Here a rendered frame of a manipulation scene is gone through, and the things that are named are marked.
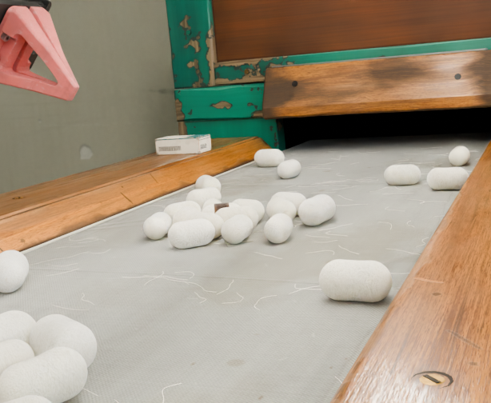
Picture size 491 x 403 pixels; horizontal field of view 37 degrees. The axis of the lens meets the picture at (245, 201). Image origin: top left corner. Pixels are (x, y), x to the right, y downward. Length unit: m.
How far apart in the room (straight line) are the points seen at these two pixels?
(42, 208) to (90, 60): 1.58
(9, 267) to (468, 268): 0.26
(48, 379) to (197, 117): 0.86
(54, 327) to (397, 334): 0.14
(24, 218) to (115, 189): 0.13
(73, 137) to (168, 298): 1.86
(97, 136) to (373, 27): 1.30
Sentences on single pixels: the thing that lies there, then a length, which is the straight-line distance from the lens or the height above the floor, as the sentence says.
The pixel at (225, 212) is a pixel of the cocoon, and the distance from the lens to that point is 0.55.
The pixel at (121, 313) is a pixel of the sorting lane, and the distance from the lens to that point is 0.40.
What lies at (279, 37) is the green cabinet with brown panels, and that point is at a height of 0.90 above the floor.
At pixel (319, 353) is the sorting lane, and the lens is 0.32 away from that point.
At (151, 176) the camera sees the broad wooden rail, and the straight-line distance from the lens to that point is 0.77.
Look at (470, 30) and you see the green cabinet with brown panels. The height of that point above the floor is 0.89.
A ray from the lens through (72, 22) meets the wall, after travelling 2.23.
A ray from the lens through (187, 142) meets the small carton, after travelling 0.91.
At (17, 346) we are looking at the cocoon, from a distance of 0.32.
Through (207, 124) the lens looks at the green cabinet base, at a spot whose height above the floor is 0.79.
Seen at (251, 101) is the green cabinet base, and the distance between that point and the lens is 1.08.
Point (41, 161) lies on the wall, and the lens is 2.34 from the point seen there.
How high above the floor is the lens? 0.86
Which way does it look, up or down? 10 degrees down
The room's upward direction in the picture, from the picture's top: 5 degrees counter-clockwise
